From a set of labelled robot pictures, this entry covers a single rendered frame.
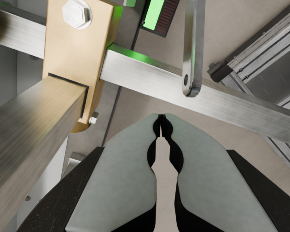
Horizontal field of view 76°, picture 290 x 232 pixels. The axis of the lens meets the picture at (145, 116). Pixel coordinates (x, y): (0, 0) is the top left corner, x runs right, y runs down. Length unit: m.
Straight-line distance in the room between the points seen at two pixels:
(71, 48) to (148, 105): 1.00
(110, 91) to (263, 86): 0.78
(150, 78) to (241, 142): 1.28
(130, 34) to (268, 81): 0.78
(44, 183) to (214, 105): 0.64
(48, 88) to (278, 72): 0.95
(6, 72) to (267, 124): 0.48
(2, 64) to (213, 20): 0.89
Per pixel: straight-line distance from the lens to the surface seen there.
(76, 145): 0.46
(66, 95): 0.16
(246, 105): 0.21
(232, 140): 1.40
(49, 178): 0.71
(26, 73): 0.52
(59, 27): 0.18
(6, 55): 0.49
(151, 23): 0.33
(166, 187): 1.64
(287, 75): 1.04
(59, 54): 0.18
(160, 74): 0.18
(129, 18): 0.33
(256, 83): 0.99
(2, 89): 0.51
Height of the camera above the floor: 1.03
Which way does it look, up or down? 60 degrees down
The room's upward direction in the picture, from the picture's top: 175 degrees counter-clockwise
